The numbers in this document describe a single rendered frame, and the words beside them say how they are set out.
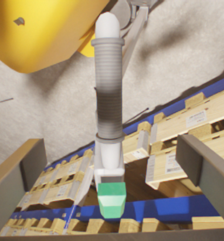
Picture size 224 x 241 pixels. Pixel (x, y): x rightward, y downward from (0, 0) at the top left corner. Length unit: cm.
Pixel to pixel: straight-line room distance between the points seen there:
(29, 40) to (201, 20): 120
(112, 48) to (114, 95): 5
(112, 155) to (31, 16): 64
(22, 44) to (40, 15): 17
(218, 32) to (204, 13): 18
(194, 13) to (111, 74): 137
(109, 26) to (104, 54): 3
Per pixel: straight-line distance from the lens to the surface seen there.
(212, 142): 115
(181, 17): 155
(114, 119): 21
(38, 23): 78
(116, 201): 25
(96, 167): 26
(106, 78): 20
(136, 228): 131
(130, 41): 66
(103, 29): 21
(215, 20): 159
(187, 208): 113
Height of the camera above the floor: 149
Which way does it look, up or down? 42 degrees down
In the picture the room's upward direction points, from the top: 161 degrees counter-clockwise
